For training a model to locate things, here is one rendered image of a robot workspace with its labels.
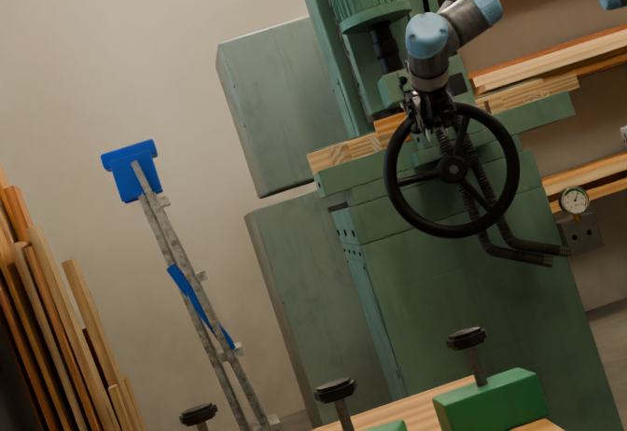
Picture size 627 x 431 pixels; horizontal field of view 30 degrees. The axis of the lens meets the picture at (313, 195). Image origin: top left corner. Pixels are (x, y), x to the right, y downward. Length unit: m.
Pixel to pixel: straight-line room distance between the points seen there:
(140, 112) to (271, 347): 1.17
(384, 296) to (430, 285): 0.11
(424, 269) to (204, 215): 2.56
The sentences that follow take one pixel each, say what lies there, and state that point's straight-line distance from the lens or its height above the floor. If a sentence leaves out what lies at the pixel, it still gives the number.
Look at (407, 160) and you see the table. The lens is 2.65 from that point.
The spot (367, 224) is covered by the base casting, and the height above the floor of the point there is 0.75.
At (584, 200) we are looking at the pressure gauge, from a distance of 2.66.
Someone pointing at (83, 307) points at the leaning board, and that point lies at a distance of 4.00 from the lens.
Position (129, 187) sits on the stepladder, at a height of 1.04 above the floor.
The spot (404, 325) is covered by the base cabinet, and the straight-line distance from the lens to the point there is 2.65.
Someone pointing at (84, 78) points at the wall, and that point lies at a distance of 5.18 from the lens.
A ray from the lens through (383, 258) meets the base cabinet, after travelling 2.64.
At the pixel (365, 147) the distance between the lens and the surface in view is 2.79.
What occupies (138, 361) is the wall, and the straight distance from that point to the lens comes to 5.14.
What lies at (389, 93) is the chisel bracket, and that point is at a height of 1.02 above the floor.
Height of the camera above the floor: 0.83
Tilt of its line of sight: level
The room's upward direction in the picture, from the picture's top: 18 degrees counter-clockwise
